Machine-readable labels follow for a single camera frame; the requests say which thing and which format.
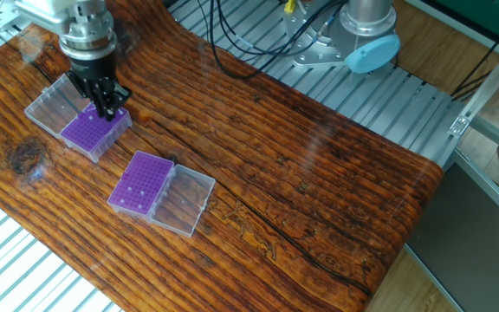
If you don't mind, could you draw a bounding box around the silver robot mounting plate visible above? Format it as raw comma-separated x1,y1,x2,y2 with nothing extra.
280,0,380,68

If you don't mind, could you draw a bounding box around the black cable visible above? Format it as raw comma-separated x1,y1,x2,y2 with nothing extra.
215,0,346,57
199,0,354,79

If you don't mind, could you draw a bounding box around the glossy wood grain mat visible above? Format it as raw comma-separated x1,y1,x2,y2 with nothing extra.
0,0,445,312

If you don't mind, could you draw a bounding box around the light blue plastic piece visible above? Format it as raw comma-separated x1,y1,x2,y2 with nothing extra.
345,35,402,75

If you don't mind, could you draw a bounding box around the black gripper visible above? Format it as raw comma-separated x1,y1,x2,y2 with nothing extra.
66,50,133,120

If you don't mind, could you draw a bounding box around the silver corner bracket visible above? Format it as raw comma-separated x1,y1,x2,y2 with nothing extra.
449,113,471,140

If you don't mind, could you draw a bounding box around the purple pipette tip holder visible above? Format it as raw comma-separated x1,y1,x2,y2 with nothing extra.
24,74,133,163
107,152,217,237

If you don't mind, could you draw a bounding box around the green board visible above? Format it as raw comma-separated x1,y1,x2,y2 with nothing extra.
410,0,499,49

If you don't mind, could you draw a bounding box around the silver ribbed wrist flange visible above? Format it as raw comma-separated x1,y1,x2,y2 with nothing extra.
57,0,118,60

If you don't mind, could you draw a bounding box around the aluminium frame profile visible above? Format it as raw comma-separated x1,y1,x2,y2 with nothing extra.
447,43,499,144

